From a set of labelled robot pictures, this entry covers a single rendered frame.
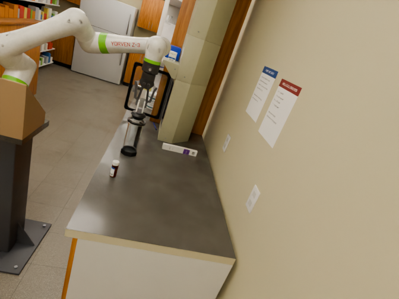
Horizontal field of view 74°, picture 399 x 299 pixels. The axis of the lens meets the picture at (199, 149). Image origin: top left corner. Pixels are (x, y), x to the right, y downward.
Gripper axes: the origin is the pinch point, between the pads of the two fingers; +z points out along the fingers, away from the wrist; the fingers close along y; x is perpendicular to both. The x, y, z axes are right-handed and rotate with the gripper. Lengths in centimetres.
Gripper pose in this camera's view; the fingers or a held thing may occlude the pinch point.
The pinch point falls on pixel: (140, 106)
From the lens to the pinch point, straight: 160.2
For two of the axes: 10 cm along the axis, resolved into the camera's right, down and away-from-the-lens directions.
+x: -1.0, -4.3, 9.0
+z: -3.3, 8.7, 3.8
